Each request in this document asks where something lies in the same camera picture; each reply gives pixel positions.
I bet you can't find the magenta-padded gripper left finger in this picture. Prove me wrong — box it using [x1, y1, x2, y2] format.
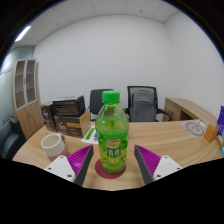
[43, 144, 95, 187]

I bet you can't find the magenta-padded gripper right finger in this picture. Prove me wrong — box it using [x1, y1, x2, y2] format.
[133, 144, 184, 186]

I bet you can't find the green drink bottle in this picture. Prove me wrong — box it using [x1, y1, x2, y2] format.
[94, 89, 130, 175]

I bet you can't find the pink and white cup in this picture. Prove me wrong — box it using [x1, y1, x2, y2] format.
[40, 133, 71, 163]

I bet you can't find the green and purple printed leaflet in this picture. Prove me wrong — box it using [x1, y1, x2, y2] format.
[81, 126, 100, 145]

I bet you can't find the wide dark brown carton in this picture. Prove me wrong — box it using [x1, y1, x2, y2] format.
[53, 111, 92, 139]

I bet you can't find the flat round red coaster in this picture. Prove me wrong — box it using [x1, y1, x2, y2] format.
[94, 157, 127, 180]

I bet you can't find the white round-print sheet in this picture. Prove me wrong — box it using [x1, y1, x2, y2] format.
[181, 119, 209, 139]

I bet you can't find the black padded office chair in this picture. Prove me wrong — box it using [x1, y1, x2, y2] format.
[87, 88, 115, 122]

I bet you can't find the wooden side desk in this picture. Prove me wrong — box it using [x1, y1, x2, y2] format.
[162, 96, 218, 126]

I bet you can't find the wooden glass-door shelf cabinet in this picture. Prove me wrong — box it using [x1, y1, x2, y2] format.
[10, 58, 45, 140]

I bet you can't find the black leather sofa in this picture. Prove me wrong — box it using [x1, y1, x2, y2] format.
[0, 116, 27, 161]

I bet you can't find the purple upright card box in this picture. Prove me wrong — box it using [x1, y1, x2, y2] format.
[215, 105, 224, 138]

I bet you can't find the long ceiling light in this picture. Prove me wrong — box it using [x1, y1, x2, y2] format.
[14, 25, 32, 43]

